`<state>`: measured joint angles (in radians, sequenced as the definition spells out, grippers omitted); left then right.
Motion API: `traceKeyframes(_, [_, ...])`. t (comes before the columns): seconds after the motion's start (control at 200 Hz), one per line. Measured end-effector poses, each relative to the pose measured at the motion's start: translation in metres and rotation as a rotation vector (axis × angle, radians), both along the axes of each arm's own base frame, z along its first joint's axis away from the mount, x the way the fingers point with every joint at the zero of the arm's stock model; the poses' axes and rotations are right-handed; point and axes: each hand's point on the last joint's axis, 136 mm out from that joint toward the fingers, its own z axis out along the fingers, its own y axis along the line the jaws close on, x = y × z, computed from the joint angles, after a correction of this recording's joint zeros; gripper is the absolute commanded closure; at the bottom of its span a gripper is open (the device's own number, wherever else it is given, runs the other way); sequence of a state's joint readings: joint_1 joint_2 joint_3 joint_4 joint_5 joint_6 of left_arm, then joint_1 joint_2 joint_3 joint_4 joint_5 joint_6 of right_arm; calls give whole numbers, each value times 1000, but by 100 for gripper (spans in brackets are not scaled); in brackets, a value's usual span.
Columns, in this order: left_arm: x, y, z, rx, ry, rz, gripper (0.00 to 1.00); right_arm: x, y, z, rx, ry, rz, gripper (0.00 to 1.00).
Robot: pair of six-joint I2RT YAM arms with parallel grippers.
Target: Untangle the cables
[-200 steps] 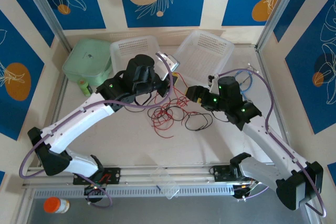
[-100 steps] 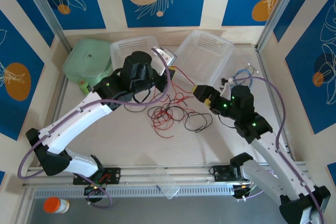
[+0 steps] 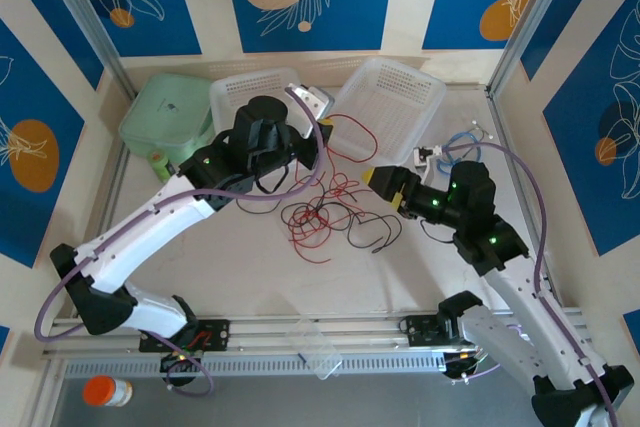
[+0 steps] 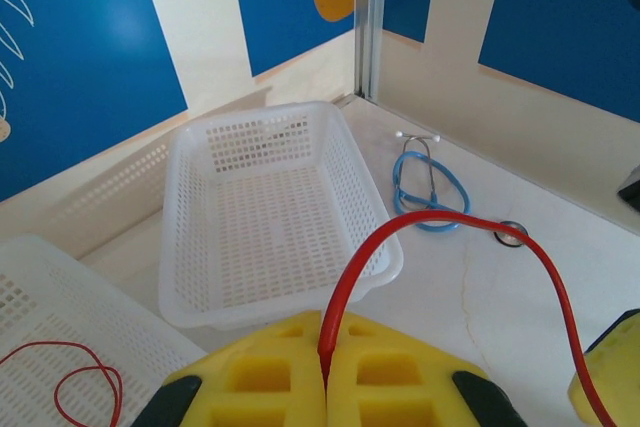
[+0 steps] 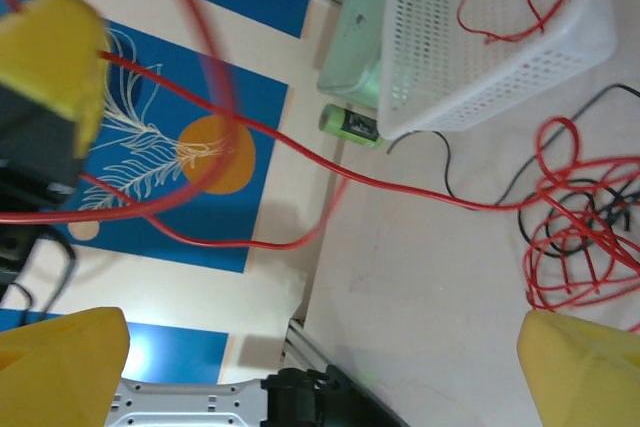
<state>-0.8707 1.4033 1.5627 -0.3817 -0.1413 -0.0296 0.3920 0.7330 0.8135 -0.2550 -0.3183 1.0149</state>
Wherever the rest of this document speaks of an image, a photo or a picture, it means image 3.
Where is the black cable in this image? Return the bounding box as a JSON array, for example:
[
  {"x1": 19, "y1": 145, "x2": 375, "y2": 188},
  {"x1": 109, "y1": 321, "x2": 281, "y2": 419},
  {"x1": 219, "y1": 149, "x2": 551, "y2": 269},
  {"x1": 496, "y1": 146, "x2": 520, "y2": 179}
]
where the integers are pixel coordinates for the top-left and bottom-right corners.
[{"x1": 236, "y1": 166, "x2": 404, "y2": 254}]

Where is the white perforated plastic basket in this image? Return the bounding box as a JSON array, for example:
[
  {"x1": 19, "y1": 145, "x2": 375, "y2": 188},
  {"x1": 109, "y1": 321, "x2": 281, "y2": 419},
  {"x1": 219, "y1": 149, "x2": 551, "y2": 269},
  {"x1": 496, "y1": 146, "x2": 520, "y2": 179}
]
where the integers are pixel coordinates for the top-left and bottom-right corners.
[
  {"x1": 208, "y1": 66, "x2": 321, "y2": 143},
  {"x1": 319, "y1": 56, "x2": 448, "y2": 168}
]

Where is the small green bottle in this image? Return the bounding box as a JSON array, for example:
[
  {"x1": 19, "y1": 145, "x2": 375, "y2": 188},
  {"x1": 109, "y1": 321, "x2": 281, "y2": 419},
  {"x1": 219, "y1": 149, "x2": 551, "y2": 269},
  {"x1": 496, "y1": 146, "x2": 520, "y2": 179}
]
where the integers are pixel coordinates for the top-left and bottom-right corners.
[{"x1": 148, "y1": 149, "x2": 177, "y2": 184}]

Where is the green lidded plastic box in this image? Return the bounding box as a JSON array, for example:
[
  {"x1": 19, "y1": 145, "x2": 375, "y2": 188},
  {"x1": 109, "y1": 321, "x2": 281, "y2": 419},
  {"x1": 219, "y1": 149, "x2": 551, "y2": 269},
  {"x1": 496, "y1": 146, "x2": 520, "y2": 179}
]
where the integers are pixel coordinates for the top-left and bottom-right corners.
[{"x1": 118, "y1": 72, "x2": 216, "y2": 166}]

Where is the small black controller board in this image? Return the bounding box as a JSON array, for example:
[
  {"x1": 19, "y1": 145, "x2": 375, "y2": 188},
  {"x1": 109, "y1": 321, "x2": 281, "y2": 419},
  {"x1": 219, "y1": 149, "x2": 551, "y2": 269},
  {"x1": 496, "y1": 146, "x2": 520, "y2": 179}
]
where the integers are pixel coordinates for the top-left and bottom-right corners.
[
  {"x1": 442, "y1": 341, "x2": 499, "y2": 381},
  {"x1": 159, "y1": 349, "x2": 204, "y2": 374}
]

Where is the clear plastic organiser box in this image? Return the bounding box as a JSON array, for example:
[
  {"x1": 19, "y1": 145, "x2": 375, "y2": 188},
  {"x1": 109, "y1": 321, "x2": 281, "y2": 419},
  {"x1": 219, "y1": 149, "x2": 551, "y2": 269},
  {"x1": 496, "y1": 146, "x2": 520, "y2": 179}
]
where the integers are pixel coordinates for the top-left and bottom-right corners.
[{"x1": 284, "y1": 319, "x2": 345, "y2": 381}]

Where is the orange-lidded jar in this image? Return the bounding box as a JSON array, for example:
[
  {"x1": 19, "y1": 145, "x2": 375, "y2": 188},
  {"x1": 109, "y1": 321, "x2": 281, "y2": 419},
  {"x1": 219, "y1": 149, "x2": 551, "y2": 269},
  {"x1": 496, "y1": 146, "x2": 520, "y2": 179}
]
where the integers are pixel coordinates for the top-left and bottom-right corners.
[{"x1": 82, "y1": 375, "x2": 135, "y2": 408}]

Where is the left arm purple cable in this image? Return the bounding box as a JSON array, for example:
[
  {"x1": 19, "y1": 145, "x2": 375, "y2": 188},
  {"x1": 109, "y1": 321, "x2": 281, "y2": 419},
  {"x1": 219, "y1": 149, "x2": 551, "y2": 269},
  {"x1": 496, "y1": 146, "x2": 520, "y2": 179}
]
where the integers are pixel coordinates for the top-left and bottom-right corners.
[{"x1": 33, "y1": 86, "x2": 331, "y2": 398}]

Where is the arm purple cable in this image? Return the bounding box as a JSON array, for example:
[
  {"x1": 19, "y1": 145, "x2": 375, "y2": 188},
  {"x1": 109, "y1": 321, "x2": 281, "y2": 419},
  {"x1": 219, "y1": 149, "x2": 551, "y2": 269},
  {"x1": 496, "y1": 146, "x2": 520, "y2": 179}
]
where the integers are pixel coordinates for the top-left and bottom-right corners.
[
  {"x1": 33, "y1": 86, "x2": 331, "y2": 398},
  {"x1": 442, "y1": 142, "x2": 619, "y2": 427}
]

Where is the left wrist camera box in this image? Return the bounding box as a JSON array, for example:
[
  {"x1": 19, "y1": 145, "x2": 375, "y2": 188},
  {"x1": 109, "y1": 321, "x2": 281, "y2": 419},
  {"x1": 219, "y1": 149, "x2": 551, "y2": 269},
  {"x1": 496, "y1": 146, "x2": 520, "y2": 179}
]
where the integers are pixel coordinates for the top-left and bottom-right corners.
[{"x1": 289, "y1": 85, "x2": 336, "y2": 119}]

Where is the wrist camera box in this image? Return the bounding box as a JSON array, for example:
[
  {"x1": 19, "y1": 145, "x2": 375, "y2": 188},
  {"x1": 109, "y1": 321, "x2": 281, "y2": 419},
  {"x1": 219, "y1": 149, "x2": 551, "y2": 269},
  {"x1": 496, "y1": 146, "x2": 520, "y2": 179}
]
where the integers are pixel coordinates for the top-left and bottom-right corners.
[
  {"x1": 289, "y1": 85, "x2": 336, "y2": 119},
  {"x1": 413, "y1": 144, "x2": 445, "y2": 174}
]

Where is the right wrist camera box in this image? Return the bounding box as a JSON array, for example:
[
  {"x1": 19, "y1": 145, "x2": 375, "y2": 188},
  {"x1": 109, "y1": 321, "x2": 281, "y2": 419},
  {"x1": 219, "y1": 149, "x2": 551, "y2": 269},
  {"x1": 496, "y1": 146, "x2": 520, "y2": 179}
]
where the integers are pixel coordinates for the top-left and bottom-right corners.
[{"x1": 413, "y1": 144, "x2": 445, "y2": 174}]

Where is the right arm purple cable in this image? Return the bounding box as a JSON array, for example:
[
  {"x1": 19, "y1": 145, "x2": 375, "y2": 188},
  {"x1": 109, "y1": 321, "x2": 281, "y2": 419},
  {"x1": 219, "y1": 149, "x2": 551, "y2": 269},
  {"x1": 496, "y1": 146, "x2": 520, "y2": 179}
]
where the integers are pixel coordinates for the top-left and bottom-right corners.
[{"x1": 442, "y1": 142, "x2": 619, "y2": 427}]

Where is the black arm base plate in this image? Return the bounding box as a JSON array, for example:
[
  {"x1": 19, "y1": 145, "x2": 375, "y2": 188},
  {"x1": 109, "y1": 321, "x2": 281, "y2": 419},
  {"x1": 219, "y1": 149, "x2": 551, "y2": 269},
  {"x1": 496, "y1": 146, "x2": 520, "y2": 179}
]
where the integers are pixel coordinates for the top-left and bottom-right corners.
[
  {"x1": 138, "y1": 318, "x2": 232, "y2": 354},
  {"x1": 402, "y1": 314, "x2": 451, "y2": 348}
]

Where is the aluminium frame rail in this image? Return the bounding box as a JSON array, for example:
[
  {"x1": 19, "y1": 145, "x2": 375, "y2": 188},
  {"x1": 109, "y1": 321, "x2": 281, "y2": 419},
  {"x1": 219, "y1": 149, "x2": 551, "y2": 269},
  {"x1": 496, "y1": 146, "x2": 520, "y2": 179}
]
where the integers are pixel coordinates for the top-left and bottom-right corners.
[{"x1": 42, "y1": 306, "x2": 596, "y2": 356}]

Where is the grey slotted cable duct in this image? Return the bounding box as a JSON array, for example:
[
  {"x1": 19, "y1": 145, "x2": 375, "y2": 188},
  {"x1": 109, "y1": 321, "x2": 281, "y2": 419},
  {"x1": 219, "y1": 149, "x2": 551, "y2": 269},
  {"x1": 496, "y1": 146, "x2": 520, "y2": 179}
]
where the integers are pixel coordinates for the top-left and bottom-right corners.
[{"x1": 62, "y1": 350, "x2": 451, "y2": 379}]

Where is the aluminium frame post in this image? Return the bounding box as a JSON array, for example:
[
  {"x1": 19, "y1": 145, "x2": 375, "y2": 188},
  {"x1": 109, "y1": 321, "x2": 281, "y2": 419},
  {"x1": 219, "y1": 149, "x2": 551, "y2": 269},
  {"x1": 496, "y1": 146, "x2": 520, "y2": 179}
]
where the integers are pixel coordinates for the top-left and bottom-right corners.
[
  {"x1": 37, "y1": 0, "x2": 139, "y2": 98},
  {"x1": 487, "y1": 0, "x2": 584, "y2": 98}
]

